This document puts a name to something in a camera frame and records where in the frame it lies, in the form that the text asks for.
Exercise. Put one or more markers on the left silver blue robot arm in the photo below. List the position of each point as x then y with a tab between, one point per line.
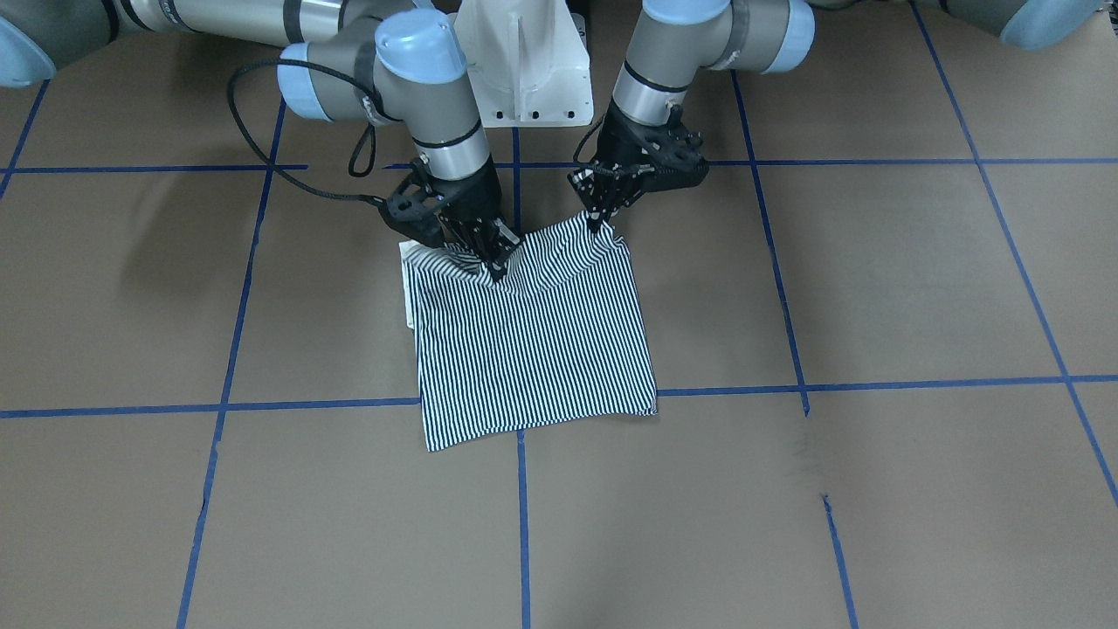
674	40

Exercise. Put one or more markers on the blue white striped polo shirt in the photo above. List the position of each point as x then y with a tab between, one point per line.
559	337

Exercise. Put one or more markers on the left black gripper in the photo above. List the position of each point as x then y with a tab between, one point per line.
622	148

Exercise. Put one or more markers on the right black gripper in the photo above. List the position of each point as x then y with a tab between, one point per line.
474	200

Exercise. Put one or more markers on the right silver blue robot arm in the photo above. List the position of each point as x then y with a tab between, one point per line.
380	62

